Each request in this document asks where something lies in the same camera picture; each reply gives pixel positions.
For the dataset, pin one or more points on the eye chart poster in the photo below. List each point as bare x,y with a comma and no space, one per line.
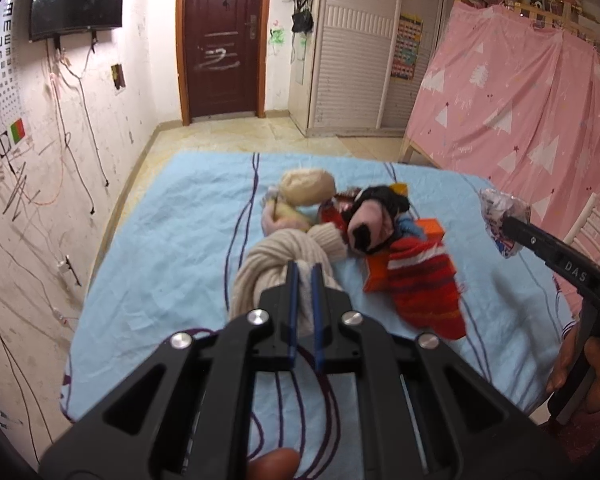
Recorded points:
11,111

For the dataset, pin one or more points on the white slatted wardrobe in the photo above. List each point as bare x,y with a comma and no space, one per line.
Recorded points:
352,91

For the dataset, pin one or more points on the light blue bed sheet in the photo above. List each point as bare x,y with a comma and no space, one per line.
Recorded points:
172,265

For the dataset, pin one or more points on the orange cardboard box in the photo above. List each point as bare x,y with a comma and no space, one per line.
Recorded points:
429,230

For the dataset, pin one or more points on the pink tree-print curtain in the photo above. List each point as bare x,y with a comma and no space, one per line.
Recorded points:
517,106

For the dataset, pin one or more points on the dark red wooden door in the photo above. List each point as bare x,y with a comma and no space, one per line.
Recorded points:
220,52

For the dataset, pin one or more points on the colourful wall chart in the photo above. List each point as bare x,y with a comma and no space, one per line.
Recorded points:
405,54

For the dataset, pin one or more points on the black and pink plush toy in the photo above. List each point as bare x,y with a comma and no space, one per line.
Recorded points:
370,219

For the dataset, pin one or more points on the person's left hand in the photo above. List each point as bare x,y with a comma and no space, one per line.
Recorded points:
281,464

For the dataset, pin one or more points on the red striped knitted garment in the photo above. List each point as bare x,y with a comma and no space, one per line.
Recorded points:
419,277

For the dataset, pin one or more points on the wooden bed frame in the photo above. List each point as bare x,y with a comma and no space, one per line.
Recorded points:
568,15

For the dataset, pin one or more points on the cream knit hat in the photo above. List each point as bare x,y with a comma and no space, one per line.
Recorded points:
304,187

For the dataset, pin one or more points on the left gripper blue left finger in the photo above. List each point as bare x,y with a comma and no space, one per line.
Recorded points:
293,289

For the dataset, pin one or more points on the white plastic wrapper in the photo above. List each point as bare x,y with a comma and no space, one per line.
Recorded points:
496,206

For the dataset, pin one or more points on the white metal chair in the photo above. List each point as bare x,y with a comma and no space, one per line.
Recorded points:
584,235

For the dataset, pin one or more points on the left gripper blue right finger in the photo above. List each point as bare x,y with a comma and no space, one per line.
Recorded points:
317,285

